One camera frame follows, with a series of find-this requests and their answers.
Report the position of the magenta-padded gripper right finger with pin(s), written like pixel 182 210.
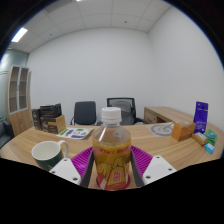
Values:
pixel 159 168

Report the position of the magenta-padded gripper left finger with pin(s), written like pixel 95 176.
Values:
pixel 66 170

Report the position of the orange-labelled drink bottle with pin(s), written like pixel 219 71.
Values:
pixel 111 155

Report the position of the green and white mug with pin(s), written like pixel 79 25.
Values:
pixel 46 153

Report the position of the round-printed white paper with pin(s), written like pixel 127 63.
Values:
pixel 160 130

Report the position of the orange-brown cardboard box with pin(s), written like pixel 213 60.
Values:
pixel 183 131

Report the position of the brown kraft box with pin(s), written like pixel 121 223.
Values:
pixel 55 125

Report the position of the small tan box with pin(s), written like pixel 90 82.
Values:
pixel 200 138

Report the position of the small light blue box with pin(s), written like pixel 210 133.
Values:
pixel 209 148

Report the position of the wooden side desk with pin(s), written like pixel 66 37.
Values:
pixel 163 113

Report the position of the dark brown upright box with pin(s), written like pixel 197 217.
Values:
pixel 36 119

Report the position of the black office chair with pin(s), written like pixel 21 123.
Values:
pixel 85 112

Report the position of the green box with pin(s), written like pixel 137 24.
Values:
pixel 211 136

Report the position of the black box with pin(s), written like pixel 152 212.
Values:
pixel 50 110

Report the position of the wooden shelf cabinet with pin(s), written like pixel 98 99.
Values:
pixel 20 123

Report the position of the purple upright box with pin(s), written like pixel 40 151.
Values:
pixel 201 116

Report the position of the grey mesh office chair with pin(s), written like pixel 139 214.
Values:
pixel 128 106

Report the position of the black leather sofa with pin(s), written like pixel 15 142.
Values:
pixel 7 130

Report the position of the small ceiling light panel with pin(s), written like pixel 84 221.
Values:
pixel 19 34

